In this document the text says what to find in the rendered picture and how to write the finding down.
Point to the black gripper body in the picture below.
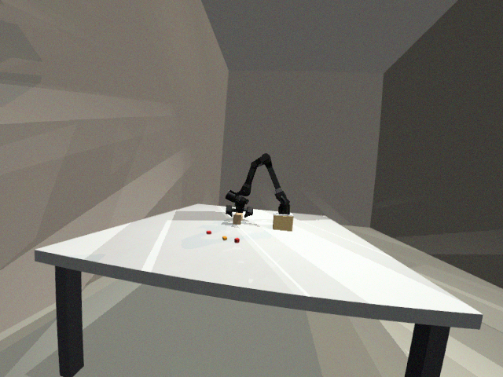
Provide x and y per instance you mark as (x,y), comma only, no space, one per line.
(229,210)

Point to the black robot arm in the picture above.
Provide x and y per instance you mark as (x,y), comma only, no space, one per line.
(240,201)

